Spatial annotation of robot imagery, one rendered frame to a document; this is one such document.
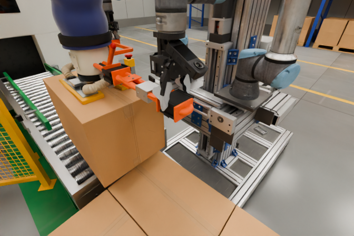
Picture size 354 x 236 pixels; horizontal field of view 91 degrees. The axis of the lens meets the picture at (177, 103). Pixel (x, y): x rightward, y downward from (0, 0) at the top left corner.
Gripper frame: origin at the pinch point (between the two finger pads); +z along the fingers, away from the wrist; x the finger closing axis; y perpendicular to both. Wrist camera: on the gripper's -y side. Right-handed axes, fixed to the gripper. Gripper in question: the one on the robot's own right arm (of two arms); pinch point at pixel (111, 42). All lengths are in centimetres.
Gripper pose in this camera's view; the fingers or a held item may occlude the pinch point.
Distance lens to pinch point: 137.5
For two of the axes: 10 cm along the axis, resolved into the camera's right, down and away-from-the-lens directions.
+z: 0.0, 8.4, 5.4
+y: 7.1, 3.8, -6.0
